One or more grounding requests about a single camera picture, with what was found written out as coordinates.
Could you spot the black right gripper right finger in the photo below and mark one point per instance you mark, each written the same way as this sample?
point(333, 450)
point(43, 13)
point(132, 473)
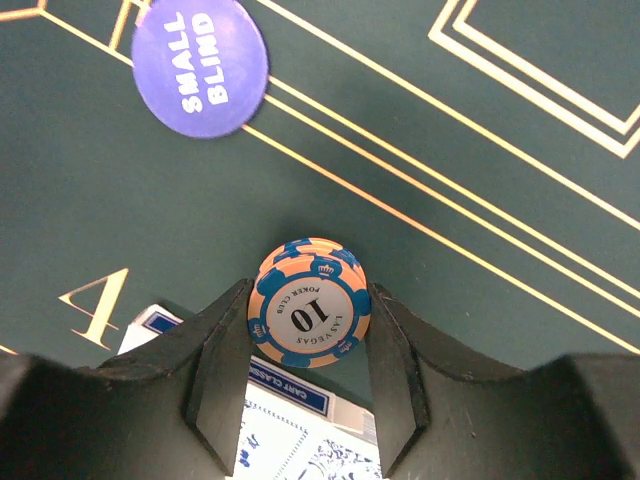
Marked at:
point(445, 411)

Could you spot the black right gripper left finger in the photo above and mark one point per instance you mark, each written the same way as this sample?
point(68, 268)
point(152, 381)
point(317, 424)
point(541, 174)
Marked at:
point(168, 409)

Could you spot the blue ten chips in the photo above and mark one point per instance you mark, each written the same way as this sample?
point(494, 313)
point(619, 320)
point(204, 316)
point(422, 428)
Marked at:
point(310, 305)

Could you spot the blue playing card box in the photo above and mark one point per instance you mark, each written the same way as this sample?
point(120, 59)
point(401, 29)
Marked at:
point(292, 429)

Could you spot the dark green poker mat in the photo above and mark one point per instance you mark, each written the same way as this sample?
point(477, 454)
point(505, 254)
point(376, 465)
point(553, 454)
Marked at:
point(481, 158)

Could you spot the purple small blind button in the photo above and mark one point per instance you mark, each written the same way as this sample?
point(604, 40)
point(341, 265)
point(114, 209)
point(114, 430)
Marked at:
point(200, 66)

